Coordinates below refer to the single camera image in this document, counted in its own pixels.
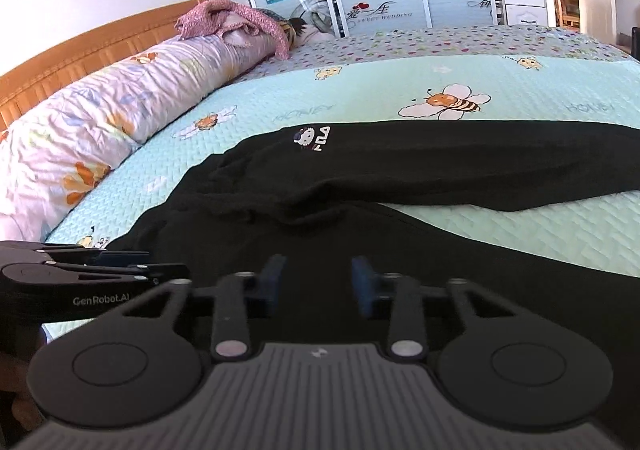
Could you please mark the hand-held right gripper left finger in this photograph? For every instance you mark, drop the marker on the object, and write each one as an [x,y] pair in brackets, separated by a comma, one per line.
[275,277]

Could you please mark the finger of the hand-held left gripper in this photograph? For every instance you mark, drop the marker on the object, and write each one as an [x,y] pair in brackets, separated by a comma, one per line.
[120,257]
[100,272]

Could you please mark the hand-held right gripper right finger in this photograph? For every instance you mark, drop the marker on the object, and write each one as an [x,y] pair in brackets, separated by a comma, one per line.
[361,280]

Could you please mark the black pants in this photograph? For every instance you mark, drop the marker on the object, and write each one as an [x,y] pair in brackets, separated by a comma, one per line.
[375,170]

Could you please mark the long floral bolster pillow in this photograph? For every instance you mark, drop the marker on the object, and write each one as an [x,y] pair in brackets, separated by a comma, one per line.
[110,120]

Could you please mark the wooden headboard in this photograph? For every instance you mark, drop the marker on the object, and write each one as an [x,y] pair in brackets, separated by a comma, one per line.
[75,45]

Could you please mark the mint quilted bee bedspread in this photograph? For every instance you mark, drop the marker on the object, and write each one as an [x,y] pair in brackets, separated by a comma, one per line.
[500,75]

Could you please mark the pink knitted garment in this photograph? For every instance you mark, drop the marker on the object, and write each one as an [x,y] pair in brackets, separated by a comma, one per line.
[230,17]

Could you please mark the electric fan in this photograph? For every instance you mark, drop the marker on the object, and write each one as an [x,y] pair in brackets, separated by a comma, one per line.
[312,15]

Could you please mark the white drawer cabinet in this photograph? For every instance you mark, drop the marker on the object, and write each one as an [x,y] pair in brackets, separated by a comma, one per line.
[522,0]

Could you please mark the wooden chair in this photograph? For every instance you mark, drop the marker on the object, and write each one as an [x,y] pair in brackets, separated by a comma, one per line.
[565,10]

